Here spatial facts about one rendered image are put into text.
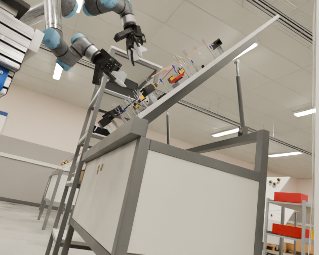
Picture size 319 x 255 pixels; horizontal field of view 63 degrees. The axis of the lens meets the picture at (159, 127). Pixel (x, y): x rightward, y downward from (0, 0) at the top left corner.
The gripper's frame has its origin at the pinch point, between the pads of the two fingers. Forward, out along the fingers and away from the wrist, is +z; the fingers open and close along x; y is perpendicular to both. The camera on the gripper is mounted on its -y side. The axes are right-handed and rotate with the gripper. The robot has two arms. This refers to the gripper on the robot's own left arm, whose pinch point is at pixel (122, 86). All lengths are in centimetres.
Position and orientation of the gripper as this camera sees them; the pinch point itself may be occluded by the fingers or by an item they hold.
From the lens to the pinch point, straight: 126.4
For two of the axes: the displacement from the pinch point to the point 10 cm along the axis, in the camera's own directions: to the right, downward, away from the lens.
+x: 2.3, 0.3, 9.7
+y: 6.5, -7.5, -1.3
